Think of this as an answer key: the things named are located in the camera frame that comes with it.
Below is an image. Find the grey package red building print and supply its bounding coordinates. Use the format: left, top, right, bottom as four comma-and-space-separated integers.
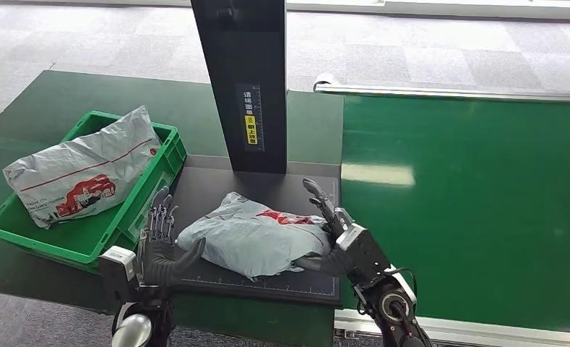
2, 105, 163, 231

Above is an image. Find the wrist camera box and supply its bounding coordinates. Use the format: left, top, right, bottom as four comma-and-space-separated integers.
97, 245, 141, 304
336, 223, 393, 284

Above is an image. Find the silver conveyor side rail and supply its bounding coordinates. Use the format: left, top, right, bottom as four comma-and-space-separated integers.
311, 72, 570, 104
332, 308, 570, 347

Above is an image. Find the green plastic crate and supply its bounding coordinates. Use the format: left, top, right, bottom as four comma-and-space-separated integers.
0, 110, 189, 267

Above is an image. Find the yellow warning label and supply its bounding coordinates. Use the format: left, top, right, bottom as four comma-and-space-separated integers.
243, 114, 259, 146

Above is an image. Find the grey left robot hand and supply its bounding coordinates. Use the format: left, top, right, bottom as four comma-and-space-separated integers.
138, 186, 207, 288

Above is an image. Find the green conveyor belt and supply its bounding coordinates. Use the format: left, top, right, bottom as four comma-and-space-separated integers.
340, 93, 570, 336

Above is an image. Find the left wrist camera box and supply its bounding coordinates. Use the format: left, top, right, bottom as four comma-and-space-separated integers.
97, 245, 141, 304

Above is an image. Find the black inbound scanning machine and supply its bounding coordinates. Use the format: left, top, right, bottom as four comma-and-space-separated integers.
169, 0, 343, 308

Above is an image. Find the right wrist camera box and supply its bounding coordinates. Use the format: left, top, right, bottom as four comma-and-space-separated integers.
336, 223, 393, 284

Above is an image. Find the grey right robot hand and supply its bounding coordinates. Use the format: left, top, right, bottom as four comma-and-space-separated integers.
294, 177, 358, 278

